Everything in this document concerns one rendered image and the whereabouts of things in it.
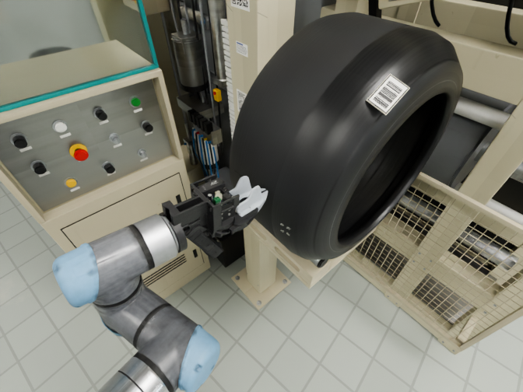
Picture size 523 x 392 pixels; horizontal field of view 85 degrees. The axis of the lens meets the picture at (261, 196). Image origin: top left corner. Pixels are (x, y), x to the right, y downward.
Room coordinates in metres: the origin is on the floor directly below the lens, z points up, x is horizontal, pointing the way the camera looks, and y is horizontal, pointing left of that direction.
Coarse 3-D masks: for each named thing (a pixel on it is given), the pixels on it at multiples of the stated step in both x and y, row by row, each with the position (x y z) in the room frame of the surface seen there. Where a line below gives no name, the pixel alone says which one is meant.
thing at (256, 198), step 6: (258, 186) 0.37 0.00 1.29; (252, 192) 0.36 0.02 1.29; (258, 192) 0.37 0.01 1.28; (264, 192) 0.40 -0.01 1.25; (252, 198) 0.36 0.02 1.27; (258, 198) 0.37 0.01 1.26; (264, 198) 0.38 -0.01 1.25; (240, 204) 0.34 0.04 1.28; (246, 204) 0.35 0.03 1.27; (252, 204) 0.36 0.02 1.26; (258, 204) 0.37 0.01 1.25; (240, 210) 0.34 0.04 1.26; (246, 210) 0.35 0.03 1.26; (258, 210) 0.36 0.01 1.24
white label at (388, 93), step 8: (384, 80) 0.45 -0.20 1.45; (392, 80) 0.45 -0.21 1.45; (384, 88) 0.44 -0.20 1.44; (392, 88) 0.44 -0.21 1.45; (400, 88) 0.44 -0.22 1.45; (408, 88) 0.44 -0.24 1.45; (376, 96) 0.43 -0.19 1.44; (384, 96) 0.43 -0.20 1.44; (392, 96) 0.43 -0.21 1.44; (400, 96) 0.43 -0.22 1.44; (376, 104) 0.42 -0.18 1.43; (384, 104) 0.42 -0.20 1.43; (392, 104) 0.42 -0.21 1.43; (384, 112) 0.41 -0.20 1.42
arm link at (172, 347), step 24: (168, 312) 0.17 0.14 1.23; (144, 336) 0.14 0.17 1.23; (168, 336) 0.13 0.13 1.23; (192, 336) 0.13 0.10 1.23; (144, 360) 0.10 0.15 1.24; (168, 360) 0.10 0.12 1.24; (192, 360) 0.10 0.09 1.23; (216, 360) 0.12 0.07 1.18; (120, 384) 0.07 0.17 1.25; (144, 384) 0.07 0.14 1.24; (168, 384) 0.08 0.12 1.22; (192, 384) 0.08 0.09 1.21
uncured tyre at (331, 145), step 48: (288, 48) 0.60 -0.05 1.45; (336, 48) 0.55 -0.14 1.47; (384, 48) 0.52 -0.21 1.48; (432, 48) 0.54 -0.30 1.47; (288, 96) 0.50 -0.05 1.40; (336, 96) 0.45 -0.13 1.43; (432, 96) 0.51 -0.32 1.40; (240, 144) 0.50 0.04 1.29; (288, 144) 0.43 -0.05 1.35; (336, 144) 0.39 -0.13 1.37; (384, 144) 0.42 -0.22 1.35; (432, 144) 0.65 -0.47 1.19; (288, 192) 0.38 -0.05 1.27; (336, 192) 0.36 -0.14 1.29; (384, 192) 0.67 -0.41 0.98; (288, 240) 0.37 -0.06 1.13; (336, 240) 0.38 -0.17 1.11
